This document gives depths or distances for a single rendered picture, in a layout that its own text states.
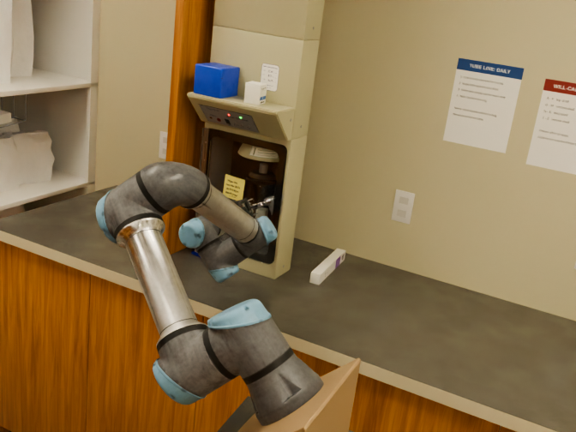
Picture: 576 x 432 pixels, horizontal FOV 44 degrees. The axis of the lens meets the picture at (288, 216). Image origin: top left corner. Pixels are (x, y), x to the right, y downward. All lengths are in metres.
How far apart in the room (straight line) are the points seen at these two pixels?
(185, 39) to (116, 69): 0.89
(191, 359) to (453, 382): 0.77
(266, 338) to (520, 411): 0.75
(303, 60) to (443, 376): 0.99
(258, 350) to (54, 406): 1.50
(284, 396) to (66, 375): 1.39
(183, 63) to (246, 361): 1.14
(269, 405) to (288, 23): 1.18
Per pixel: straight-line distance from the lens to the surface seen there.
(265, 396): 1.42
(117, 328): 2.42
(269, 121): 2.11
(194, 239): 1.94
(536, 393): 1.99
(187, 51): 2.28
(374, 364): 1.92
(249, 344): 1.40
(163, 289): 1.53
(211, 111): 2.22
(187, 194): 1.63
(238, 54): 2.24
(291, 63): 2.15
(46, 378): 2.76
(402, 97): 2.48
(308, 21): 2.14
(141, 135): 3.06
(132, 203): 1.62
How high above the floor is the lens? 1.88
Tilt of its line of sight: 19 degrees down
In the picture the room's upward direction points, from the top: 7 degrees clockwise
